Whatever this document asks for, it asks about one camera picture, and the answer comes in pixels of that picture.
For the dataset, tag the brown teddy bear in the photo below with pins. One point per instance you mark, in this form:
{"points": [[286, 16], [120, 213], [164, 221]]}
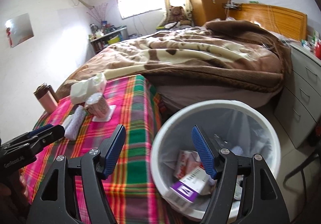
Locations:
{"points": [[178, 15]]}

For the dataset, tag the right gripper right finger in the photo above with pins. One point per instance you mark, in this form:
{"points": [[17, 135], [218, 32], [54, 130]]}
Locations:
{"points": [[261, 199]]}

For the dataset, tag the silver wall panel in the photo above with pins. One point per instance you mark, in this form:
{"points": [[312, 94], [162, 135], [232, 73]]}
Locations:
{"points": [[18, 29]]}

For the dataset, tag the red jar on cabinet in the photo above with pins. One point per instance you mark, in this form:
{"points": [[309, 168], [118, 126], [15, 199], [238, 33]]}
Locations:
{"points": [[317, 49]]}

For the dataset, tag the red strawberry milk carton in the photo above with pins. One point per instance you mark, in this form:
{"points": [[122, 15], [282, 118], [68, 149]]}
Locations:
{"points": [[187, 161]]}

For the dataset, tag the white yogurt cup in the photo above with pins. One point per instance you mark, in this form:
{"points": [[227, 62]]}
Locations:
{"points": [[97, 105]]}

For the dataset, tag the white tissue pack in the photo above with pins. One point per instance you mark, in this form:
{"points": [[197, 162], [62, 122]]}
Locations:
{"points": [[83, 89]]}

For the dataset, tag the orange wooden headboard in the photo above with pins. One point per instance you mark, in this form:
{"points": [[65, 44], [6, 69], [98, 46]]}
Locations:
{"points": [[285, 21]]}

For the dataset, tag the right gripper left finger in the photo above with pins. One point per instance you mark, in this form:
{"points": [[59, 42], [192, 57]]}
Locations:
{"points": [[56, 199]]}

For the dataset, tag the brown beige patterned blanket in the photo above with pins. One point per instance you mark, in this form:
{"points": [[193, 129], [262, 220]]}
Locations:
{"points": [[228, 53]]}

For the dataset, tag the white foam net sleeve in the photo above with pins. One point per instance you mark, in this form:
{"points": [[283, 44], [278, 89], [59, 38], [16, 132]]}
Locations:
{"points": [[78, 117]]}

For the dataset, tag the cluttered grey shelf unit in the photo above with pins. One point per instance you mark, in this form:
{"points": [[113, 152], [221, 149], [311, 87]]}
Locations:
{"points": [[101, 38]]}

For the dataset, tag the dried branch decoration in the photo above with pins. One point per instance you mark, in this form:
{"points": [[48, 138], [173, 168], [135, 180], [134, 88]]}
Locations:
{"points": [[98, 13]]}

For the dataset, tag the pink brown travel mug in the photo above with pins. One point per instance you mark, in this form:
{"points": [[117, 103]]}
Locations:
{"points": [[47, 98]]}

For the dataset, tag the grey bedside drawer cabinet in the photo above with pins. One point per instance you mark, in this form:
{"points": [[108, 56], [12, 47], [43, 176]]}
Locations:
{"points": [[298, 109]]}

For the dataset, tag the pink plaid table cloth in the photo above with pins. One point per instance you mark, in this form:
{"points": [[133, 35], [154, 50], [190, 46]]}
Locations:
{"points": [[130, 190]]}

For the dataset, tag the white plastic trash bin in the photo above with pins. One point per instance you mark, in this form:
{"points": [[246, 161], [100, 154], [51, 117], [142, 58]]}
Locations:
{"points": [[233, 125]]}

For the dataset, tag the white purple medicine box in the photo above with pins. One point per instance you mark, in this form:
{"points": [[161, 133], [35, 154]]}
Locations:
{"points": [[185, 191]]}

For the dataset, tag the person's left hand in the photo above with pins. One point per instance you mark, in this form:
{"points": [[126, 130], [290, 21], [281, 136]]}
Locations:
{"points": [[14, 191]]}

